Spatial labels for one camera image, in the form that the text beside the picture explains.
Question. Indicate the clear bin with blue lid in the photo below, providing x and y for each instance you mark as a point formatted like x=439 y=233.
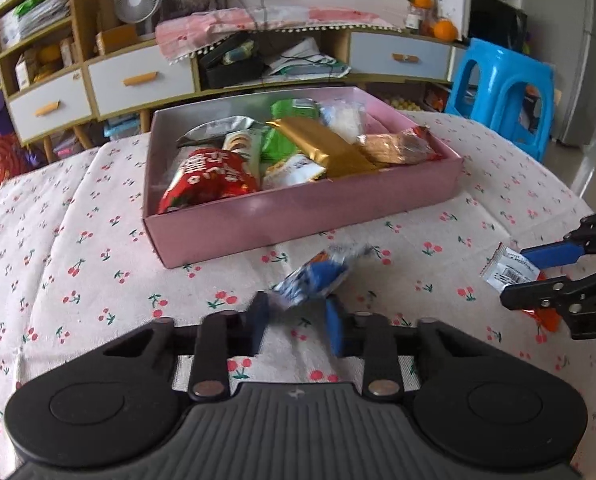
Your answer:
x=120 y=124

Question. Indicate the wooden cabinet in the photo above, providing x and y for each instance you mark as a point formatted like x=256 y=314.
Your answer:
x=83 y=20

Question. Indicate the pink cardboard box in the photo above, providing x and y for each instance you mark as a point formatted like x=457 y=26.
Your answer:
x=303 y=215

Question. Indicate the black microwave oven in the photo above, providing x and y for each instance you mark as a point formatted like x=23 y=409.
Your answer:
x=497 y=25

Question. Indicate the glass jar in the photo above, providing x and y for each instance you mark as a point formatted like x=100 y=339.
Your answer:
x=412 y=19

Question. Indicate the white desk fan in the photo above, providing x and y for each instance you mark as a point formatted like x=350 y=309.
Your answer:
x=138 y=0

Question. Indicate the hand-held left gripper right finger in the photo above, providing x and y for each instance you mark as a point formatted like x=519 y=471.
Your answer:
x=335 y=327

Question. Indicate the stack of bagged papers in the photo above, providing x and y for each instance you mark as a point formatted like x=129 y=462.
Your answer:
x=33 y=17

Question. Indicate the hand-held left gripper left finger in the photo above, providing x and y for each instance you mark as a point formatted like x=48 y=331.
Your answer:
x=260 y=320

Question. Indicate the clear white snack packet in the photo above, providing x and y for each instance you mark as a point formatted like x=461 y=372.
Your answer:
x=343 y=117

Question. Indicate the small green snack packet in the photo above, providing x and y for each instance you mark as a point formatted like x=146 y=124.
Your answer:
x=293 y=108

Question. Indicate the brown cookie packet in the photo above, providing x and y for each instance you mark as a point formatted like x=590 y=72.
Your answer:
x=397 y=147

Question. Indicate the grey refrigerator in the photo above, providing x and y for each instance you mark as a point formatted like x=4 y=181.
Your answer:
x=582 y=50

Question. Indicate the blue plastic stool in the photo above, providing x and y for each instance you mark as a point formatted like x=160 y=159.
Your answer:
x=497 y=90

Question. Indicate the red snack bag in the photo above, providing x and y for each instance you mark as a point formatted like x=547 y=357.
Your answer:
x=203 y=175

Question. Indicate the yellow egg tray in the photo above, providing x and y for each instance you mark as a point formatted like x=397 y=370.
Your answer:
x=402 y=102

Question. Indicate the pile of papers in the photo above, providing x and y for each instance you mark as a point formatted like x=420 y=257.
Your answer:
x=303 y=62

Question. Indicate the gold snack packet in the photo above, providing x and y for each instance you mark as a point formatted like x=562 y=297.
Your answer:
x=323 y=147

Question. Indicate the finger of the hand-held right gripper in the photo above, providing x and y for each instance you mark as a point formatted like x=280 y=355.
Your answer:
x=547 y=255
x=542 y=294

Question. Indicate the white and orange snack packet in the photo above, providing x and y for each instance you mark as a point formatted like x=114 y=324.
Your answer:
x=507 y=267

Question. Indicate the pink fringed cloth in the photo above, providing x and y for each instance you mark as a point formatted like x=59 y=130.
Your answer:
x=218 y=25

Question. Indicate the black box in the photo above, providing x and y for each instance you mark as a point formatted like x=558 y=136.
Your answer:
x=228 y=70

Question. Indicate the blue snack packet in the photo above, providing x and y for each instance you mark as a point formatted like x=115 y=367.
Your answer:
x=318 y=275

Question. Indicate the silver cookie packet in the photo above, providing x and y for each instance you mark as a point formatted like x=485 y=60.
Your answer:
x=218 y=129

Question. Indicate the cherry-print tablecloth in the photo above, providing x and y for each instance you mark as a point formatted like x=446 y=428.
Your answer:
x=78 y=260

